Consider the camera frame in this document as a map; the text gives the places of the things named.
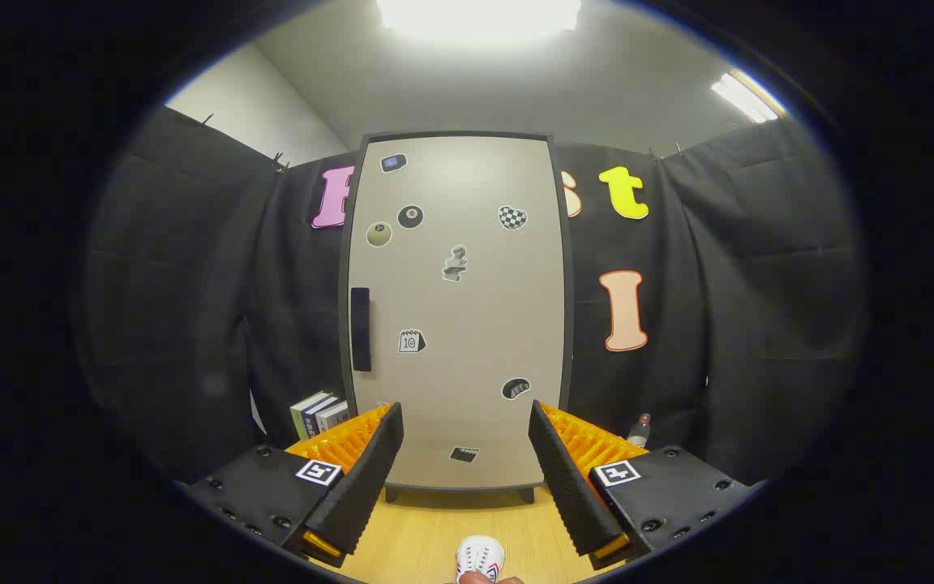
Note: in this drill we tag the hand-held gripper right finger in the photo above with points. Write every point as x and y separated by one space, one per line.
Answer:
568 487

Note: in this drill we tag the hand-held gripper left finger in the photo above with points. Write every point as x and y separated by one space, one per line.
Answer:
362 487

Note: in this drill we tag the dark grey shoe cabinet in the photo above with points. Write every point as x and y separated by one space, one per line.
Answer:
392 494

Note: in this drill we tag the white canvas shoe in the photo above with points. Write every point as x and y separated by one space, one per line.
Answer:
479 556

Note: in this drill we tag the white cover book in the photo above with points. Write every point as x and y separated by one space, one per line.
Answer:
332 415

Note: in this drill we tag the dark blue spine book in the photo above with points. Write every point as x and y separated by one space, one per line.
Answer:
314 415

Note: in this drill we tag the small red label bottle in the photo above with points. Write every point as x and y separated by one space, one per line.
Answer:
640 430

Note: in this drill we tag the green spine book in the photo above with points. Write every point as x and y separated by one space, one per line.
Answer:
302 414

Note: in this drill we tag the black backdrop cloth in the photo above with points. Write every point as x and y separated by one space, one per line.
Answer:
191 308

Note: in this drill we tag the large ceiling light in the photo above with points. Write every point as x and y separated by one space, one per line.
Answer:
479 16

